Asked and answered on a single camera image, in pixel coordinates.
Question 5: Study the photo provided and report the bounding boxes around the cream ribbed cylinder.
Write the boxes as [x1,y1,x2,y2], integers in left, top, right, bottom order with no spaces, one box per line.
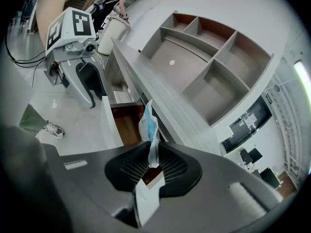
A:
[97,16,129,55]

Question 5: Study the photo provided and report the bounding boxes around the black wall screen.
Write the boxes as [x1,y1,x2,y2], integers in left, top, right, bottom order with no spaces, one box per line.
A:
[220,95,273,152]

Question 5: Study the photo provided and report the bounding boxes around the grey sneaker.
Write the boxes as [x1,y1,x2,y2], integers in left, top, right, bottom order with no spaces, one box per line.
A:
[42,119,66,140]

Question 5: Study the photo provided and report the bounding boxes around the olive trousers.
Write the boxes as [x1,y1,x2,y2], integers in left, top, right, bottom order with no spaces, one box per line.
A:
[18,103,48,133]

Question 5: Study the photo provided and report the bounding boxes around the person's left forearm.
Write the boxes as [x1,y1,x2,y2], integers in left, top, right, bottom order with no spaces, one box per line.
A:
[36,0,70,48]

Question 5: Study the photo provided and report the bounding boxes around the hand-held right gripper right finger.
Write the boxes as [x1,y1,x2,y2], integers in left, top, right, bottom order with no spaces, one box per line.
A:
[157,141,284,228]

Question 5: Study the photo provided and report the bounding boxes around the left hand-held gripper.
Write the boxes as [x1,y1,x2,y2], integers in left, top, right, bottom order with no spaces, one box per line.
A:
[43,7,107,109]

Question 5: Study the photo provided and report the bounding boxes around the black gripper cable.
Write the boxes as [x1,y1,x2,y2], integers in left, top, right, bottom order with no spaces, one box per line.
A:
[4,33,47,87]

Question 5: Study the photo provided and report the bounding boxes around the white wooden drawer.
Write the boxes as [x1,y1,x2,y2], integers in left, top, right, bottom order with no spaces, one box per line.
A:
[100,95,167,229]

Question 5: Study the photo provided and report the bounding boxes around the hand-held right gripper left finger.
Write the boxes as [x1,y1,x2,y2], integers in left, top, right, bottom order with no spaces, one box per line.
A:
[46,142,150,233]

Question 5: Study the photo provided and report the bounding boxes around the grey wooden desk with hutch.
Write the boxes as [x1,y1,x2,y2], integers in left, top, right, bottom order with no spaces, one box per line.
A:
[103,10,275,155]

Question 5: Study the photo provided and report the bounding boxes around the blue and white plastic packet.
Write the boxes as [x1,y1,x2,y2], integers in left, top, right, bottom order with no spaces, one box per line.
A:
[138,99,162,169]

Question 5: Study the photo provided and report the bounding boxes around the ceiling light tube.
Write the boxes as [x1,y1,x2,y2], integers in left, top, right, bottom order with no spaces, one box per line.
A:
[294,60,311,92]

